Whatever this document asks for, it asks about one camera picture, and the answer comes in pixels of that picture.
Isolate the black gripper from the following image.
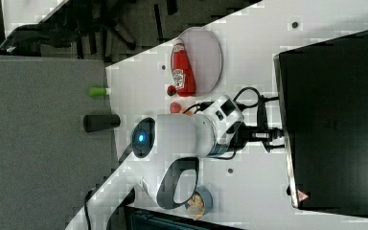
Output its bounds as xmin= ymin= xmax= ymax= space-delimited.
xmin=233 ymin=126 xmax=284 ymax=150

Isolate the black steel toaster oven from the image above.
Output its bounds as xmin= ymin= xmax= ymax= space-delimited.
xmin=274 ymin=30 xmax=368 ymax=218

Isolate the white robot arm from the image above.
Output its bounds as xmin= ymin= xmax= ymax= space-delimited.
xmin=114 ymin=114 xmax=284 ymax=210

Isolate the orange fruit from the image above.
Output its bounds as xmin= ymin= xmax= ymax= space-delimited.
xmin=179 ymin=108 xmax=193 ymax=116

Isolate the pink strawberry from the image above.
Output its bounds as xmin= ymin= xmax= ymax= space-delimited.
xmin=170 ymin=102 xmax=182 ymax=113

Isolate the blue cup with fries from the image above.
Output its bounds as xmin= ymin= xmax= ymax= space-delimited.
xmin=185 ymin=186 xmax=214 ymax=220

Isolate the red ketchup bottle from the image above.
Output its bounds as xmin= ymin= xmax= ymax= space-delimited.
xmin=172 ymin=39 xmax=196 ymax=97

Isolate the dark red strawberry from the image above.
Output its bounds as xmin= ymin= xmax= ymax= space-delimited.
xmin=167 ymin=85 xmax=176 ymax=97

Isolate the grey round plate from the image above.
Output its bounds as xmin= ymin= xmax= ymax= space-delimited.
xmin=171 ymin=27 xmax=223 ymax=97

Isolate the green marker cap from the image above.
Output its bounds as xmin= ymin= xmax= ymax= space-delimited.
xmin=88 ymin=87 xmax=111 ymax=97

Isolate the black office chair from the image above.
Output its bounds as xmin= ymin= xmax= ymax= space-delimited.
xmin=0 ymin=0 xmax=180 ymax=61

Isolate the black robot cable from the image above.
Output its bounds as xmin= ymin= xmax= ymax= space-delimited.
xmin=181 ymin=86 xmax=282 ymax=117

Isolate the black cylinder post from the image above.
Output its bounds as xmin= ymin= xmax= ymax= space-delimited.
xmin=83 ymin=114 xmax=121 ymax=132

